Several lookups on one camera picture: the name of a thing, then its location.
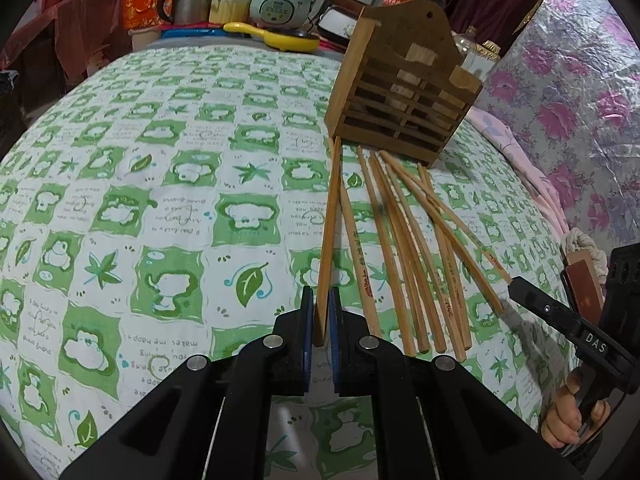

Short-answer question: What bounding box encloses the right hand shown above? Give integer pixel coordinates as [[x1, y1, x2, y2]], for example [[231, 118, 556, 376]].
[[540, 368, 611, 450]]

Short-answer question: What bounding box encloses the wooden chopstick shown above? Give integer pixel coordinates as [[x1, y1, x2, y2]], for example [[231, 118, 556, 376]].
[[378, 151, 512, 316], [356, 146, 416, 356], [416, 192, 471, 353], [314, 136, 342, 347], [338, 179, 382, 337], [369, 154, 431, 353], [385, 165, 466, 362], [373, 157, 447, 353]]

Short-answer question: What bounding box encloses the floral foil wall covering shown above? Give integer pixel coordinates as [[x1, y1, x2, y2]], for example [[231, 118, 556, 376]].
[[476, 0, 639, 252]]

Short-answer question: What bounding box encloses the red draped side table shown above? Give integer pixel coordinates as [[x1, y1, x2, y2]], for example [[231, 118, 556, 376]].
[[1, 0, 131, 110]]

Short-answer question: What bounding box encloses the mint green rice cooker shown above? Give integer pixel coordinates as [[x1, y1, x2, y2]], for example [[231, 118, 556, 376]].
[[250, 0, 312, 29]]

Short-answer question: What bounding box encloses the pink floral cloth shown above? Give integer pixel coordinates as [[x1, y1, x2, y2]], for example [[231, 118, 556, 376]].
[[465, 106, 570, 242]]

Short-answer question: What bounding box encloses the wooden slatted utensil holder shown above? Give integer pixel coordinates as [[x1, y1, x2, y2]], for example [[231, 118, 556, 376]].
[[324, 0, 482, 167]]

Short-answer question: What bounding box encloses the clear oil bottle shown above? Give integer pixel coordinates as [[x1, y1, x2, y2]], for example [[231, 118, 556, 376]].
[[452, 26, 478, 61]]

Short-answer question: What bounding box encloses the yellow frying pan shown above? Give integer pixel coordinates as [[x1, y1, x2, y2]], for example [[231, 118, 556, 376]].
[[222, 22, 320, 53]]

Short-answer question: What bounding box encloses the green white patterned tablecloth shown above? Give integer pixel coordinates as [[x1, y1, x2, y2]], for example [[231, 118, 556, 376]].
[[1, 46, 577, 479]]

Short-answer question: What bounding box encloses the cream pot with lid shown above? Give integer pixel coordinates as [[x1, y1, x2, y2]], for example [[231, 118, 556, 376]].
[[208, 0, 252, 26]]

